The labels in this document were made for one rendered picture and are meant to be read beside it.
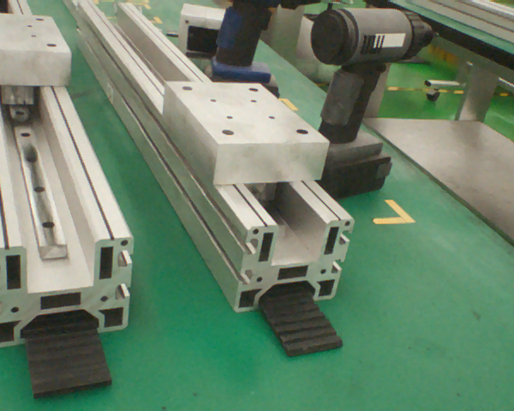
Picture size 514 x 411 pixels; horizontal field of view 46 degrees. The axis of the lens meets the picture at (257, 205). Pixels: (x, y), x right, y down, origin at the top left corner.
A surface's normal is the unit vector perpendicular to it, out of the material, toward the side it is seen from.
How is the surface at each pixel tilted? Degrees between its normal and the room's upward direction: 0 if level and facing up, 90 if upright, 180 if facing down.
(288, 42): 90
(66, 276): 0
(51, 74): 90
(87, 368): 0
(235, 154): 90
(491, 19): 90
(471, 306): 0
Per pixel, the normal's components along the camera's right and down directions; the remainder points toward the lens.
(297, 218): -0.90, 0.06
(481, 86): 0.33, 0.49
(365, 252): 0.16, -0.87
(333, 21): -0.77, 0.18
